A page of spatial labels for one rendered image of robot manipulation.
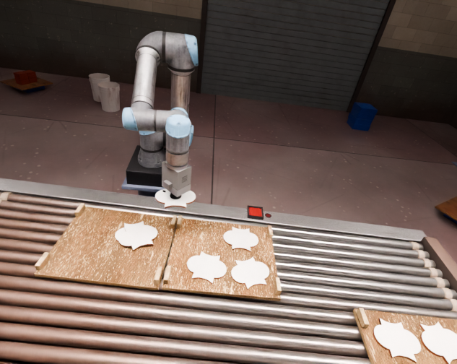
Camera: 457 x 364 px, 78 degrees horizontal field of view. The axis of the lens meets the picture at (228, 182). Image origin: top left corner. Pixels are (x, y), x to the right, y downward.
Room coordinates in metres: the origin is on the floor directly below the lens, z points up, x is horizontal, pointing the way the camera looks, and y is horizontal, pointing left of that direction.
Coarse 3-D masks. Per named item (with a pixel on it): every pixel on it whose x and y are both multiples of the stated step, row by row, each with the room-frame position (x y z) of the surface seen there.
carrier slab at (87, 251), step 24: (96, 216) 0.84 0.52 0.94; (120, 216) 0.86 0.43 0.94; (144, 216) 0.88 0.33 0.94; (72, 240) 0.69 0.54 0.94; (96, 240) 0.71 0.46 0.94; (168, 240) 0.77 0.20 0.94; (48, 264) 0.58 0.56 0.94; (72, 264) 0.59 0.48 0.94; (96, 264) 0.61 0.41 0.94; (120, 264) 0.62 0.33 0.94; (144, 264) 0.64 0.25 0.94; (144, 288) 0.55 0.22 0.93
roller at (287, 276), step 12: (0, 240) 0.65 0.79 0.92; (12, 240) 0.66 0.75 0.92; (24, 240) 0.67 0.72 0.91; (36, 252) 0.64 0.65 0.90; (48, 252) 0.65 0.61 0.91; (288, 276) 0.71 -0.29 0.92; (300, 276) 0.72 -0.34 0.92; (312, 276) 0.72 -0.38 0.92; (324, 276) 0.73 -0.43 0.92; (360, 288) 0.72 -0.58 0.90; (372, 288) 0.72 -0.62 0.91; (384, 288) 0.73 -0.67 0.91; (396, 288) 0.74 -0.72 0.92; (408, 288) 0.74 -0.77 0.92; (420, 288) 0.75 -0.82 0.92; (432, 288) 0.76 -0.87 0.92; (444, 288) 0.77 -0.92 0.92
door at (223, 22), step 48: (240, 0) 5.51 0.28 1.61; (288, 0) 5.60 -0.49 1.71; (336, 0) 5.70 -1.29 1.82; (384, 0) 5.79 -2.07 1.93; (240, 48) 5.52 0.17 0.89; (288, 48) 5.64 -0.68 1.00; (336, 48) 5.73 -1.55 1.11; (240, 96) 5.54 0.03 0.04; (288, 96) 5.65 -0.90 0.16; (336, 96) 5.76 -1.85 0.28
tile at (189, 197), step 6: (162, 192) 0.82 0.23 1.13; (168, 192) 0.83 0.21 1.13; (186, 192) 0.85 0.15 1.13; (192, 192) 0.85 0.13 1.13; (156, 198) 0.78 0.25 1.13; (162, 198) 0.79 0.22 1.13; (168, 198) 0.79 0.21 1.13; (180, 198) 0.81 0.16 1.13; (186, 198) 0.81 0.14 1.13; (192, 198) 0.82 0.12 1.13; (168, 204) 0.76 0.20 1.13; (174, 204) 0.76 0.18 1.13; (180, 204) 0.77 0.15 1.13
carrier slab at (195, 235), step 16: (192, 224) 0.88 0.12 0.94; (208, 224) 0.90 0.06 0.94; (224, 224) 0.91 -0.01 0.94; (176, 240) 0.78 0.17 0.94; (192, 240) 0.79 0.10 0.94; (208, 240) 0.80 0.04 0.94; (176, 256) 0.70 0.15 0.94; (224, 256) 0.74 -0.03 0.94; (240, 256) 0.75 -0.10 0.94; (256, 256) 0.76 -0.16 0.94; (272, 256) 0.77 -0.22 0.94; (176, 272) 0.63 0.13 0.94; (272, 272) 0.70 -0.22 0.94; (176, 288) 0.57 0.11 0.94; (192, 288) 0.58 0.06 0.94; (208, 288) 0.59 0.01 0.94; (224, 288) 0.60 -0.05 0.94; (240, 288) 0.61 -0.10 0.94; (256, 288) 0.62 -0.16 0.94; (272, 288) 0.63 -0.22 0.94
